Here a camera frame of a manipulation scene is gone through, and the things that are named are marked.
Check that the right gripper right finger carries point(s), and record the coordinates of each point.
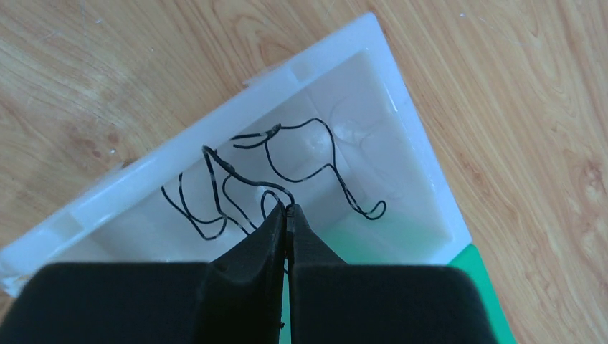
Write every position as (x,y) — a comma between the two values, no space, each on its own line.
(306,249)

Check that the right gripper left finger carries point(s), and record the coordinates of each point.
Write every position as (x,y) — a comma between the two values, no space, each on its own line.
(237,298)

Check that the green plastic bin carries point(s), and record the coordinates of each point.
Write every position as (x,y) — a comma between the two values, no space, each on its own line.
(484,294)

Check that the white plastic bin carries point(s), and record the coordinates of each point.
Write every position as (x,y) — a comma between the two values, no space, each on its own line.
(334,125)

